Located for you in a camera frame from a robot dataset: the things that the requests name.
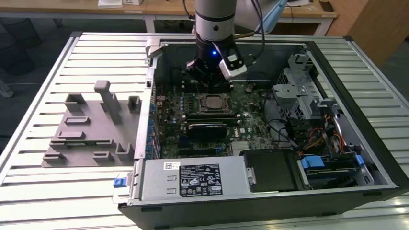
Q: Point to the black graphics card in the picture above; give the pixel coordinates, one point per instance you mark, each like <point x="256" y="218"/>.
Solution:
<point x="208" y="133"/>

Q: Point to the blue case latch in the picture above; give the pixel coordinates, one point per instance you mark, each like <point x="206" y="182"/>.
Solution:
<point x="120" y="182"/>

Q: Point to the metal locking lever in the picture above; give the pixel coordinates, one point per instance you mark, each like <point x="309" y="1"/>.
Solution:
<point x="198" y="91"/>

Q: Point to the silver power supply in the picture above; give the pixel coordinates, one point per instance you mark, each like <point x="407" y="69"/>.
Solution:
<point x="153" y="177"/>

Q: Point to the black waste bin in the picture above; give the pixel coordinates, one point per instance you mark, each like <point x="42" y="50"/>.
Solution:
<point x="18" y="43"/>

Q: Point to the hard disk in blue carrier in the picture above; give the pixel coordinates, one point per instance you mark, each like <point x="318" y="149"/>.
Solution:
<point x="312" y="163"/>

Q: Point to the CPU socket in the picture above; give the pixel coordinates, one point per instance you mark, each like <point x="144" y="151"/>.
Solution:
<point x="214" y="111"/>

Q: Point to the black phone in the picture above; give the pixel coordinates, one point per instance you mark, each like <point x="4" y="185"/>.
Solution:
<point x="326" y="6"/>

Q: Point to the grey parts rack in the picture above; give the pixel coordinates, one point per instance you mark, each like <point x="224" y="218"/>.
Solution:
<point x="124" y="133"/>

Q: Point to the blue plastic tab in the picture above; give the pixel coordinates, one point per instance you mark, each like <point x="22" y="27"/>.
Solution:
<point x="358" y="160"/>

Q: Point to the small white box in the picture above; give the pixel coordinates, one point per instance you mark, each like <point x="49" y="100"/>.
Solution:
<point x="132" y="2"/>

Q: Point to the wooden cabinet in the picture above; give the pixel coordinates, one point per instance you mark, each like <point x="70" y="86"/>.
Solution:
<point x="377" y="28"/>

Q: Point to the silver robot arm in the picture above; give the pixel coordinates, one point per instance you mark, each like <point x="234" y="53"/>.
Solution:
<point x="213" y="26"/>

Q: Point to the black plastic cover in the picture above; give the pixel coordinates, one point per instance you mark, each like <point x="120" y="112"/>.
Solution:
<point x="272" y="172"/>

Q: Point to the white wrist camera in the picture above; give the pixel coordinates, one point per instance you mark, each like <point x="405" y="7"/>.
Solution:
<point x="233" y="67"/>

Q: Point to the green RAM stick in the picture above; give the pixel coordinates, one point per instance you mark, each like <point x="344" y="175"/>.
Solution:
<point x="80" y="143"/>

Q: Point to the black open PC case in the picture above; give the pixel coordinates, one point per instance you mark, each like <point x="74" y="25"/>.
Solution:
<point x="256" y="215"/>

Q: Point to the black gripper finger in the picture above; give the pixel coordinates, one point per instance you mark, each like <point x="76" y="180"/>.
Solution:
<point x="194" y="68"/>

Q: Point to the silver heat sink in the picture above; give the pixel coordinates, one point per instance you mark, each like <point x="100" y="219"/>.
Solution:
<point x="241" y="147"/>

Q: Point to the silver CPU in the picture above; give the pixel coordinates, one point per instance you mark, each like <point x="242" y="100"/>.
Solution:
<point x="214" y="101"/>

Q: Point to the wooden desk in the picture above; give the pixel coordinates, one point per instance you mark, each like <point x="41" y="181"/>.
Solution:
<point x="64" y="9"/>

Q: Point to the green motherboard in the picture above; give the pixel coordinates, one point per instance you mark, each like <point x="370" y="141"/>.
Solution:
<point x="258" y="134"/>

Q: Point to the black expansion slot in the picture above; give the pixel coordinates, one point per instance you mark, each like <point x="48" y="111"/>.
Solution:
<point x="196" y="151"/>

